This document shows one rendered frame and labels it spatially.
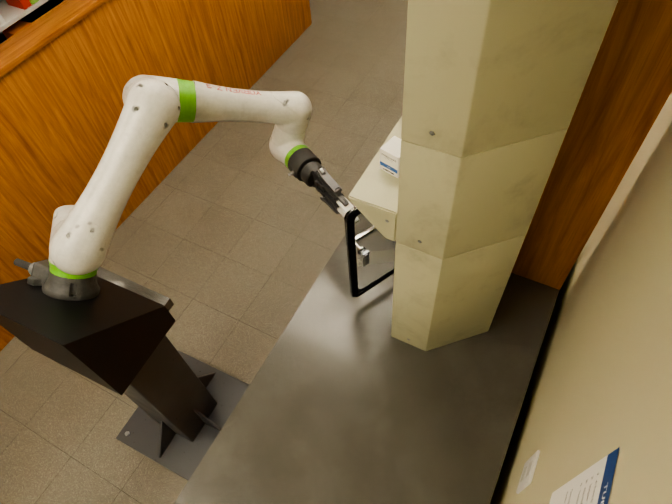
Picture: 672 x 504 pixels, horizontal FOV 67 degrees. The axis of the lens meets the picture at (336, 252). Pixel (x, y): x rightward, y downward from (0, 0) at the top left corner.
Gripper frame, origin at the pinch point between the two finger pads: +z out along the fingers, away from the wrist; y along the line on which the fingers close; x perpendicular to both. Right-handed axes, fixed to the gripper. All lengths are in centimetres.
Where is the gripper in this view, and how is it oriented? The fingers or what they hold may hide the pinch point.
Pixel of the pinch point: (347, 210)
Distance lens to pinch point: 147.2
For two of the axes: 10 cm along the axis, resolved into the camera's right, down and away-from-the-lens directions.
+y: -0.6, -5.7, -8.2
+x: 8.2, -4.9, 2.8
